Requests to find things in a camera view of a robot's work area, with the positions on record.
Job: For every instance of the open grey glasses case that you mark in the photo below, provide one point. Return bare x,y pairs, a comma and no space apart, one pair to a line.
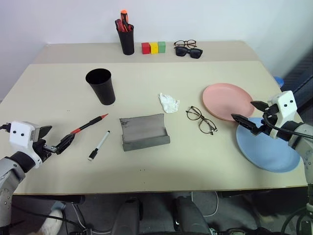
144,133

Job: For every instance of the orange-capped black screwdriver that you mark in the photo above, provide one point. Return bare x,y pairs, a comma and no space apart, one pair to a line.
124,18

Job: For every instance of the crumpled white tissue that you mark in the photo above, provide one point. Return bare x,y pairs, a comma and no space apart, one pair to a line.
168,104

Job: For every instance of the blue round container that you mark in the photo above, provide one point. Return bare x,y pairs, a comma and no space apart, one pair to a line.
279,82

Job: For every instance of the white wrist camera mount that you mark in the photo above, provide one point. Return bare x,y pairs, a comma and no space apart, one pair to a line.
284,105
20,133

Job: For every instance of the red cube block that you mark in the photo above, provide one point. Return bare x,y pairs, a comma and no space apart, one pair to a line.
145,48

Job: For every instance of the yellow cube block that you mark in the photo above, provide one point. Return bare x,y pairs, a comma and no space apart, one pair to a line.
154,48

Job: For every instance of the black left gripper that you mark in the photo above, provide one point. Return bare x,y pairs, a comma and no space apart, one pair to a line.
40,149

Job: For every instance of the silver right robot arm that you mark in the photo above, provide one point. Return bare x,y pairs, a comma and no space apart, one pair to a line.
302,144

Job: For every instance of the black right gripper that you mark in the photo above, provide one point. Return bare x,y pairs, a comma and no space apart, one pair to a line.
269,117

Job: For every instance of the blue plate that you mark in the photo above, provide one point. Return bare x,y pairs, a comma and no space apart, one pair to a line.
266,151

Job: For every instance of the black tool holder cup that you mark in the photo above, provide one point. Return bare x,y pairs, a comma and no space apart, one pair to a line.
126,41

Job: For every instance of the white marker with black cap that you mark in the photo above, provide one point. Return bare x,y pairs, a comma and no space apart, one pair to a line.
100,144

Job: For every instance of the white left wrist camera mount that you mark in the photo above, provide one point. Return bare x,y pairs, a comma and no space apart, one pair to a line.
20,133

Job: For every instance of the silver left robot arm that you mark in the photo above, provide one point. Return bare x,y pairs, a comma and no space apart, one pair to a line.
9,171

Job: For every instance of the empty black cup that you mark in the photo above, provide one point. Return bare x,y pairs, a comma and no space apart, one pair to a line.
104,90

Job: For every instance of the thin dark-rimmed eyeglasses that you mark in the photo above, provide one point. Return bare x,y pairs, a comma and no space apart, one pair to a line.
194,116

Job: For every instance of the pink plate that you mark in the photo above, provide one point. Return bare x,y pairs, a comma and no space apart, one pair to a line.
225,100

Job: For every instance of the green cube block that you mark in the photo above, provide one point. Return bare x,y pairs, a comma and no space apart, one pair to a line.
162,47

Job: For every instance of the dark ribbed radiator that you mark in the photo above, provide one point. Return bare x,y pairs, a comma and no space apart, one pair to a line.
299,76

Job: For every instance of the white shoe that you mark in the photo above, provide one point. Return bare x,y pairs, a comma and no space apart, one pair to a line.
52,221

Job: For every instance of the dark rounded shape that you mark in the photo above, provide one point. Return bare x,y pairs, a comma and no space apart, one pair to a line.
128,218
189,218

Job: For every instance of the black sunglasses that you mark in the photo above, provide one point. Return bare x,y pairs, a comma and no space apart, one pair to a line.
182,51

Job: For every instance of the tortoiseshell eyeglasses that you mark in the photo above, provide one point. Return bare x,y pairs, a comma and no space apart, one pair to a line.
191,43

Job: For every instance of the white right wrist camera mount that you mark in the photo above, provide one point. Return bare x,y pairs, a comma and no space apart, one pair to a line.
284,105

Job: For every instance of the red black pen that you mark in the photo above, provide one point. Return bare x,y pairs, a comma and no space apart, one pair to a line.
90,123

